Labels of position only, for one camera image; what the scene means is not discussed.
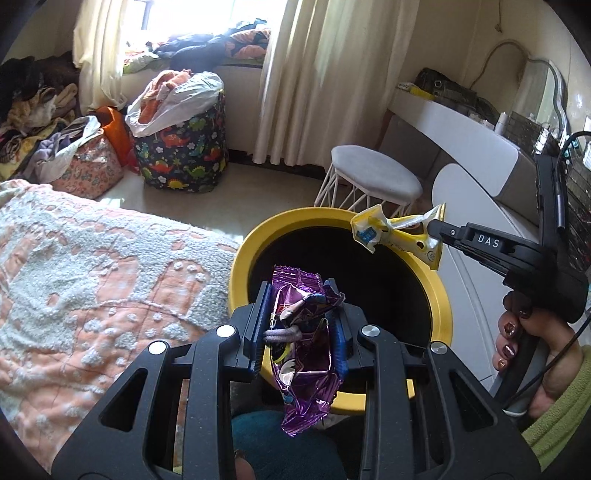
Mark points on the lavender garment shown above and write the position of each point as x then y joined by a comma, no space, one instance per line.
48,147

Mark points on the orange bag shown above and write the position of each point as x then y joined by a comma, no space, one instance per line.
115,134

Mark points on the person's right hand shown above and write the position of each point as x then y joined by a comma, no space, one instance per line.
510,325

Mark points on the dark camouflage bag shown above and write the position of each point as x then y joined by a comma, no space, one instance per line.
443,87

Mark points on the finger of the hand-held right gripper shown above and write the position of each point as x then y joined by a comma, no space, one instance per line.
445,233

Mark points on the yellow snack wrapper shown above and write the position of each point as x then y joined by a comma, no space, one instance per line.
369,226

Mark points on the person's left hand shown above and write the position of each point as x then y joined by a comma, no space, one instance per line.
244,470

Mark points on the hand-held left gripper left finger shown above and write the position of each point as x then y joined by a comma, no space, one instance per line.
258,332

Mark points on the cream curtain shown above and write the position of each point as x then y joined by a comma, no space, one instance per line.
323,83
101,55

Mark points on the dinosaur print fabric basket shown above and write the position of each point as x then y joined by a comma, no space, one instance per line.
184,157

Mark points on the dark framed window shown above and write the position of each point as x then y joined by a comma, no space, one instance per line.
207,14

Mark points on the dark organizer box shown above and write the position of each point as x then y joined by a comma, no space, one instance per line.
521,129

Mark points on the orange clothes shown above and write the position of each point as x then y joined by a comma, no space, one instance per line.
159,87

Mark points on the wavy framed mirror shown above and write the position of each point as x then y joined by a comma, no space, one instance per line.
540,92

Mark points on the purple snack wrapper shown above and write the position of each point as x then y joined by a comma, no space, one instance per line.
304,383

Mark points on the person's teal pants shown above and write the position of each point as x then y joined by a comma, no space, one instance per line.
263,443

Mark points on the pink floral fabric basket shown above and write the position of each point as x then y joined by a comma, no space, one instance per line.
92,170

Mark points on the yellow trash bin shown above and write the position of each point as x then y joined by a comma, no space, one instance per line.
392,295

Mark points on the yellow box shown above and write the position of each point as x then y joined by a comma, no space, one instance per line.
418,91

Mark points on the pile of dark clothes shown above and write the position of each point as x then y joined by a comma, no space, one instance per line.
198,53

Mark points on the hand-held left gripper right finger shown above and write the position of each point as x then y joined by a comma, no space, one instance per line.
341,344

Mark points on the crumpled white plastic bag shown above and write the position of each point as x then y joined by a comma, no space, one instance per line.
87,127

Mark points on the large white plastic bag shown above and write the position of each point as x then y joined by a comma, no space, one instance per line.
194,92

